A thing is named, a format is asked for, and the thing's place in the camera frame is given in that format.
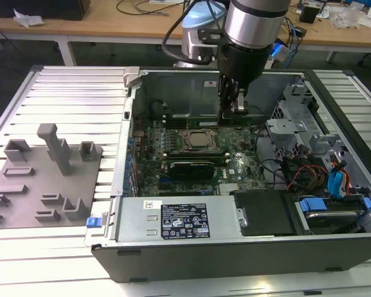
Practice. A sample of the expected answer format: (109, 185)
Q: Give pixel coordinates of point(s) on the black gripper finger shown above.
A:
(225, 99)
(241, 105)

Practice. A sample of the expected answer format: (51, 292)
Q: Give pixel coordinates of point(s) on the green RAM stick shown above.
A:
(178, 116)
(204, 121)

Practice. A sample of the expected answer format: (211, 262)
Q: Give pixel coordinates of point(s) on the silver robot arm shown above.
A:
(253, 21)

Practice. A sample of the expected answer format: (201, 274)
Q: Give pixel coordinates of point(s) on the silver CPU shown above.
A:
(200, 139)

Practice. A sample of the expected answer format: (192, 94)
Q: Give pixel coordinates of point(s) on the grey metal drive cage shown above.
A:
(284, 127)

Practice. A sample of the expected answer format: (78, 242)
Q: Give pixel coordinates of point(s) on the green motherboard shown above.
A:
(241, 161)

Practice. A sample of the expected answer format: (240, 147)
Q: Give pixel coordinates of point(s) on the black graphics card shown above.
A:
(191, 170)

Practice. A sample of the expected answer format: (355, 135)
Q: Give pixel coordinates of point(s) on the small black box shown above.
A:
(309, 14)

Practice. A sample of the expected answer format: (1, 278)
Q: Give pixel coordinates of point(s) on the silver board heatsink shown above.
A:
(229, 189)

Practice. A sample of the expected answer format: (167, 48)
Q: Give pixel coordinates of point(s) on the black plastic shroud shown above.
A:
(262, 213)

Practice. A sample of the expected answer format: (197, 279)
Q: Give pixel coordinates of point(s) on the clear plastic bags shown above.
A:
(352, 17)

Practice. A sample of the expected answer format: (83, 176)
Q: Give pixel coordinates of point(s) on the hard disk in blue carrier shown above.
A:
(312, 205)

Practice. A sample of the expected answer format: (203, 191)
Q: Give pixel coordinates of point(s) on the grey power supply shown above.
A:
(133, 219)

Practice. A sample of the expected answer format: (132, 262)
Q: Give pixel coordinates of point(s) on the wooden desk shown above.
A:
(89, 26)

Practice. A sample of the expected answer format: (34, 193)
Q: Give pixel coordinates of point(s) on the black open PC case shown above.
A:
(204, 263)

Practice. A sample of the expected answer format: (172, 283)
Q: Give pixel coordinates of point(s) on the grey parts rack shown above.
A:
(80, 185)

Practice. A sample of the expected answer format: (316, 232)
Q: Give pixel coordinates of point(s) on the blue case latch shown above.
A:
(93, 222)

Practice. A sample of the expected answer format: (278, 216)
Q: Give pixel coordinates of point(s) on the large black box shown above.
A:
(37, 7)

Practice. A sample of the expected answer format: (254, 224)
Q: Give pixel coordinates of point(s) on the crumpled white paper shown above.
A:
(28, 18)

